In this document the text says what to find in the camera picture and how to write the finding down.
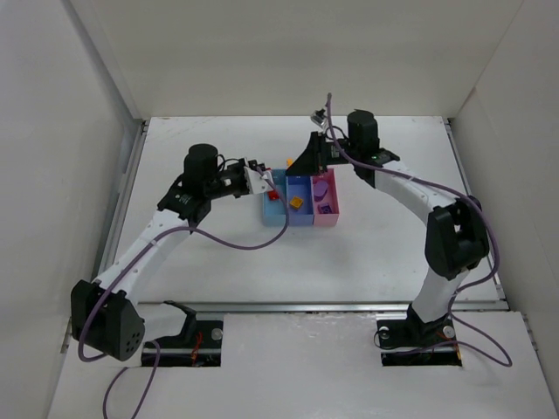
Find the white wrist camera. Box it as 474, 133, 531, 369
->
310, 108, 328, 130
244, 160, 274, 195

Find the purple cable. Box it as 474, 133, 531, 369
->
77, 168, 292, 419
325, 92, 513, 367

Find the red lego piece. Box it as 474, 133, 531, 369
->
267, 190, 280, 201

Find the small purple lego brick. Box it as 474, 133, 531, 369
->
317, 203, 333, 215

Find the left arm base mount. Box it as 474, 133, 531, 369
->
157, 313, 224, 367

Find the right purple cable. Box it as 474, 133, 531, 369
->
325, 92, 513, 367

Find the aluminium rail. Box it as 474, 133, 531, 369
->
130, 299, 510, 314

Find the light blue container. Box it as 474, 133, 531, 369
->
262, 168, 287, 227

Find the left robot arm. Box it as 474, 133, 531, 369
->
71, 143, 267, 362

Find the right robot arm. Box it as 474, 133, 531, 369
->
286, 109, 489, 349

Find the pink container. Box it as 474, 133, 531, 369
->
311, 168, 340, 227

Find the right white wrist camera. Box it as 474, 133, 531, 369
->
310, 108, 328, 130

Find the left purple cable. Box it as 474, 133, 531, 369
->
77, 168, 292, 419

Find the purple lego piece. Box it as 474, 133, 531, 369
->
313, 180, 329, 203

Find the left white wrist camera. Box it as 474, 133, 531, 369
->
244, 160, 274, 195

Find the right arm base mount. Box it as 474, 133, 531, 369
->
374, 319, 462, 367

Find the yellow lego piece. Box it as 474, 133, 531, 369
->
289, 196, 304, 210

